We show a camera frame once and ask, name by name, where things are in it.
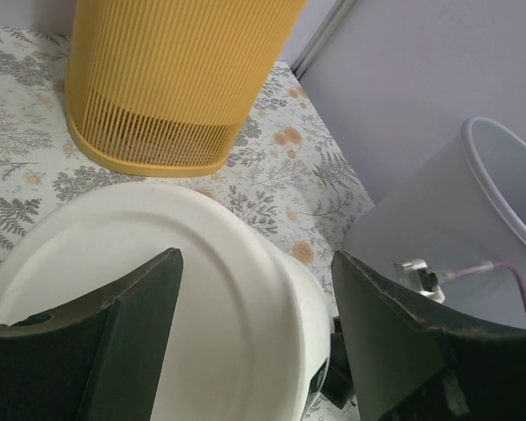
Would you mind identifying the right aluminium frame post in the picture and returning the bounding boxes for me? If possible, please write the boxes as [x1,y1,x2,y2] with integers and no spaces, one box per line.
[280,0,357,80]

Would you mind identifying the yellow mesh basket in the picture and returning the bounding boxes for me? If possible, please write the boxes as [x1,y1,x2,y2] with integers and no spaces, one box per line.
[65,0,304,177]

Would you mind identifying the floral patterned table mat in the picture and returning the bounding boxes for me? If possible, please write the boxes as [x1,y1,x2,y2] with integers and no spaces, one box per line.
[0,28,372,420]

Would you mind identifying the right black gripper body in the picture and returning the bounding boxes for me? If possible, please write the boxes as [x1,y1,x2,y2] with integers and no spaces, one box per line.
[322,318,354,408]

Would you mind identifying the cream white bin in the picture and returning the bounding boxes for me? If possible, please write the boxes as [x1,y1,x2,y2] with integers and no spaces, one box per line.
[0,182,331,420]

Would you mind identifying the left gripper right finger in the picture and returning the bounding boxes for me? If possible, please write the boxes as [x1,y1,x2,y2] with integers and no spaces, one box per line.
[331,251,526,420]

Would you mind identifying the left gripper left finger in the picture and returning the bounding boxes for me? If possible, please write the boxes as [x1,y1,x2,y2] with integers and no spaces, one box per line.
[0,248,183,420]

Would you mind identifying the translucent grey bin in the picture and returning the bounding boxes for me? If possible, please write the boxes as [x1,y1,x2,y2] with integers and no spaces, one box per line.
[343,117,526,328]

